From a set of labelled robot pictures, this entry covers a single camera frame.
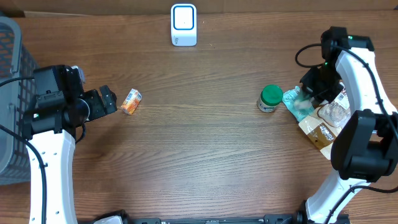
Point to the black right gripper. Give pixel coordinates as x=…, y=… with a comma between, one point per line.
x=308, y=81

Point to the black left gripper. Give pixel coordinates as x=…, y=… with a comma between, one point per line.
x=99, y=110

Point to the orange tissue pack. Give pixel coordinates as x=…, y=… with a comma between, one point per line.
x=131, y=102

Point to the cream green packet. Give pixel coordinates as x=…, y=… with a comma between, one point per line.
x=302, y=104

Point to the mint green wipe packet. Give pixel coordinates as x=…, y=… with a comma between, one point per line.
x=288, y=99

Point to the brown white snack bag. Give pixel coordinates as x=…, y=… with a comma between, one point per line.
x=325, y=123

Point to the green lid spice jar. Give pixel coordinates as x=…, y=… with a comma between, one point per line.
x=270, y=98

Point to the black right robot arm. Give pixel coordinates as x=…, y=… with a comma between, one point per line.
x=366, y=148

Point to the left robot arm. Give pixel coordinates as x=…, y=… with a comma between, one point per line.
x=49, y=130

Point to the white barcode scanner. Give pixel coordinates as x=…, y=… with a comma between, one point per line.
x=183, y=25

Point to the grey plastic mesh basket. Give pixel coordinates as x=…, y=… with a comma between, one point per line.
x=17, y=65

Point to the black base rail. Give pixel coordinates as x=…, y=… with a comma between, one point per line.
x=266, y=219

